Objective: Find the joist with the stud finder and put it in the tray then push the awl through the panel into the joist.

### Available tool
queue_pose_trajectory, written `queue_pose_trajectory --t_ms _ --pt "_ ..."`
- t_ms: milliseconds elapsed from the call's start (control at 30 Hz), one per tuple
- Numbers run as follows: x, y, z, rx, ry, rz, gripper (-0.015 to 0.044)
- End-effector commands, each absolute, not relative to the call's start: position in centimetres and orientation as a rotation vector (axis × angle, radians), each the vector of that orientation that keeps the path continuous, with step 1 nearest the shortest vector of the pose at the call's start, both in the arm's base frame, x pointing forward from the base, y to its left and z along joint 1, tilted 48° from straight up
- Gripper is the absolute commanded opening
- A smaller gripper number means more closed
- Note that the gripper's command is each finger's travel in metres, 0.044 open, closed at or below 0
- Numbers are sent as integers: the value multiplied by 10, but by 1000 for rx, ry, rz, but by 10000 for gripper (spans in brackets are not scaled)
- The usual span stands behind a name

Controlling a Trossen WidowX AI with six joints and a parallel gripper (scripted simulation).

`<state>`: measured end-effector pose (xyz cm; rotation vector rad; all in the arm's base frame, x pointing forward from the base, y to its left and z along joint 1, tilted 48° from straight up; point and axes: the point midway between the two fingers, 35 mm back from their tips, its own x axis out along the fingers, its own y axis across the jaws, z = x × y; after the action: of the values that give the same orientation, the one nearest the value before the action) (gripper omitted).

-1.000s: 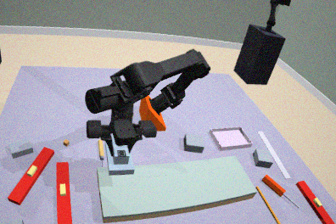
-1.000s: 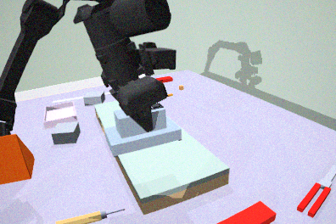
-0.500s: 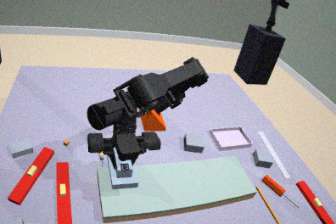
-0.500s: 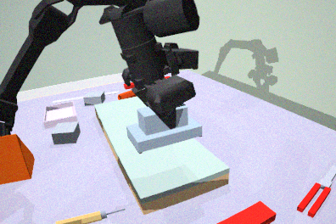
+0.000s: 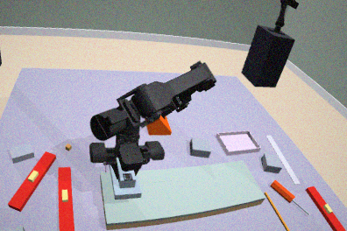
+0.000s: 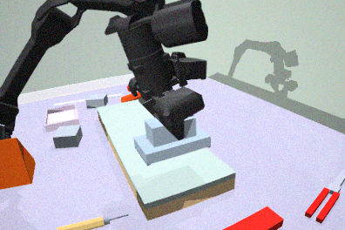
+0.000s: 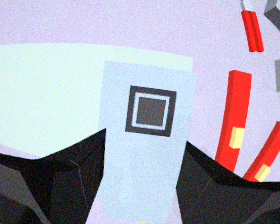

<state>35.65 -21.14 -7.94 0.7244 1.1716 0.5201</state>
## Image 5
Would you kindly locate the red long rectangular bar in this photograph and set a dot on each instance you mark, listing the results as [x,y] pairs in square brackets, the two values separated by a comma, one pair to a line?
[28,187]
[325,209]
[66,213]

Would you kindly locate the orange-handled awl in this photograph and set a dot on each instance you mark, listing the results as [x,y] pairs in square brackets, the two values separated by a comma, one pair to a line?
[285,194]

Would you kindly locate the white flat bar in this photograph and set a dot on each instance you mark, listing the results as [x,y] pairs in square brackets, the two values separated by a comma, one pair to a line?
[283,160]

